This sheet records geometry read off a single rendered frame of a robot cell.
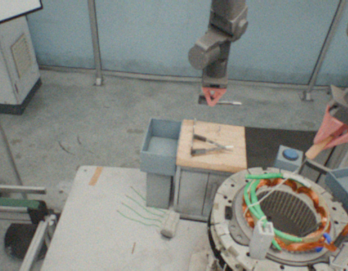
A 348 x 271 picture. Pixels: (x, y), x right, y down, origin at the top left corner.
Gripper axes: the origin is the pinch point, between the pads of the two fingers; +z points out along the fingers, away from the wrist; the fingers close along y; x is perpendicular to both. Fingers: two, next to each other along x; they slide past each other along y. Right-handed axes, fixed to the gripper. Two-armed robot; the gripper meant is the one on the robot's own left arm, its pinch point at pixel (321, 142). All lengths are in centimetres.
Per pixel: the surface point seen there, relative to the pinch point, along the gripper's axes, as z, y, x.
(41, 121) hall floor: 171, -121, 132
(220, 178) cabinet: 35.4, -6.1, 18.5
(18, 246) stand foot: 160, -68, 33
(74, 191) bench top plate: 73, -45, 17
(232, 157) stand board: 28.2, -6.4, 20.7
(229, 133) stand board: 28.2, -9.5, 31.4
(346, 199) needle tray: 19.8, 24.0, 18.5
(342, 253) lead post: 14.6, 15.0, -7.5
